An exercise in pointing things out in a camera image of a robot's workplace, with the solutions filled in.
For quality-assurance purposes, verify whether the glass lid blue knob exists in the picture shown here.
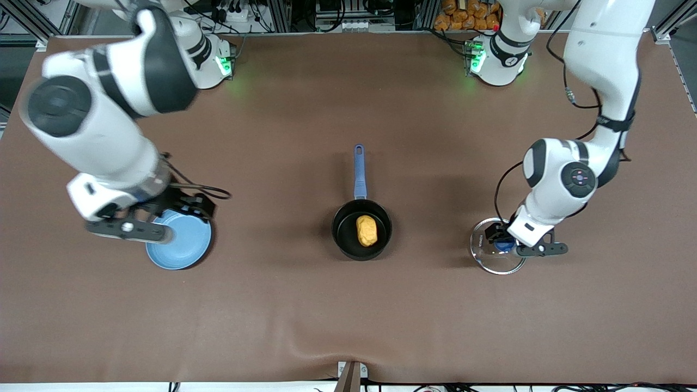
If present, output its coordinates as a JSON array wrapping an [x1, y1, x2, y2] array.
[[470, 218, 527, 275]]

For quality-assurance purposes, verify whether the yellow potato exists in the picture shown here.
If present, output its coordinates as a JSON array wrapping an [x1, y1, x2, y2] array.
[[356, 215, 378, 247]]

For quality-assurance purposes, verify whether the blue round plate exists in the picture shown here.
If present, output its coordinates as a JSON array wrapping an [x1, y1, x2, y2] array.
[[146, 210, 212, 271]]

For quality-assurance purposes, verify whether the brown table mat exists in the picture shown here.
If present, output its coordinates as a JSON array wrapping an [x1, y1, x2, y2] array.
[[0, 30, 697, 384]]

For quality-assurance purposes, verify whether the white power strip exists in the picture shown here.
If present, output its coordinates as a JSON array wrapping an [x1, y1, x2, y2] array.
[[215, 4, 252, 23]]

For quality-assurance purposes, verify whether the pile of orange packets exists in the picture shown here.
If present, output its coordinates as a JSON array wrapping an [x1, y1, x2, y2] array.
[[434, 0, 503, 32]]

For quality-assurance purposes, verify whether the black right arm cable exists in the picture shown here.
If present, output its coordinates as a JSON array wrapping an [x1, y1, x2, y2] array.
[[162, 154, 233, 200]]

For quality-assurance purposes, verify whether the black pot blue handle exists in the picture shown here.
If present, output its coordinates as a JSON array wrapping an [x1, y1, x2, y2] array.
[[331, 143, 394, 261]]

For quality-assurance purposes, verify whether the aluminium frame profile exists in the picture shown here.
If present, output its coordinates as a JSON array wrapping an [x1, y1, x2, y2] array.
[[651, 0, 697, 44], [0, 0, 82, 52]]

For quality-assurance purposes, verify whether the metal bracket with post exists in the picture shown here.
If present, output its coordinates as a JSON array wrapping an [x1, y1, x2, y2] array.
[[333, 360, 369, 392]]

